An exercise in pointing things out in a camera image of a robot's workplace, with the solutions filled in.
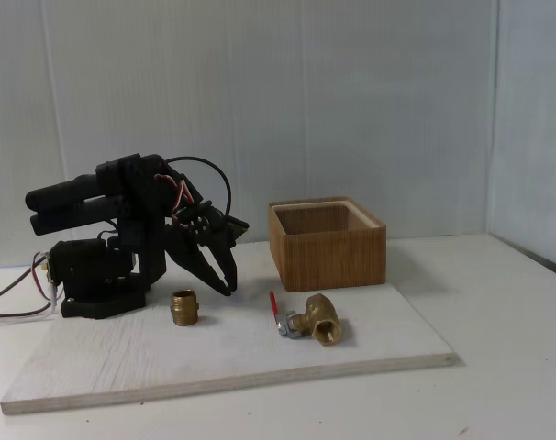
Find small gripper camera module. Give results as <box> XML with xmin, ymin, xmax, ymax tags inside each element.
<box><xmin>225</xmin><ymin>214</ymin><xmax>250</xmax><ymax>247</ymax></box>

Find red white gripper servo wires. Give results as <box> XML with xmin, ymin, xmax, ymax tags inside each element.
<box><xmin>152</xmin><ymin>172</ymin><xmax>201</xmax><ymax>226</ymax></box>

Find white base cable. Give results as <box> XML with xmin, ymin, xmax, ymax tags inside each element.
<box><xmin>0</xmin><ymin>274</ymin><xmax>61</xmax><ymax>329</ymax></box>

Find dark red base wire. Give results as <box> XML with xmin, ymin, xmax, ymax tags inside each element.
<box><xmin>0</xmin><ymin>251</ymin><xmax>59</xmax><ymax>322</ymax></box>

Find brass threaded pipe nipple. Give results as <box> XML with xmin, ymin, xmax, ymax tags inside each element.
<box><xmin>170</xmin><ymin>288</ymin><xmax>201</xmax><ymax>327</ymax></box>

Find white painted plywood board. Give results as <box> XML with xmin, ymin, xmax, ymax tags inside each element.
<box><xmin>0</xmin><ymin>279</ymin><xmax>458</xmax><ymax>417</ymax></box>

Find wooden slatted box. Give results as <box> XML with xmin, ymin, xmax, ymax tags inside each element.
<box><xmin>267</xmin><ymin>195</ymin><xmax>388</xmax><ymax>293</ymax></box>

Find brass ball valve red handle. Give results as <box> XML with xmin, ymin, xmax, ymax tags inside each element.
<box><xmin>269</xmin><ymin>290</ymin><xmax>350</xmax><ymax>348</ymax></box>

